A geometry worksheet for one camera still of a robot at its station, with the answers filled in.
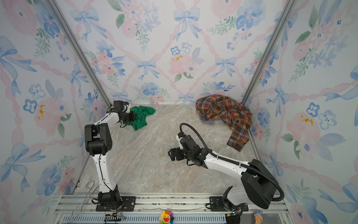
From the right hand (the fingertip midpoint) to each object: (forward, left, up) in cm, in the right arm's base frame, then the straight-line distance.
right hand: (173, 150), depth 83 cm
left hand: (+32, +30, -3) cm, 44 cm away
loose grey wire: (-17, +48, -9) cm, 52 cm away
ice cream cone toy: (-31, -43, -7) cm, 53 cm away
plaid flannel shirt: (+35, -46, -7) cm, 58 cm away
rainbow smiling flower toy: (-32, +2, -8) cm, 33 cm away
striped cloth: (+29, -25, -8) cm, 39 cm away
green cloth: (+26, +26, -3) cm, 37 cm away
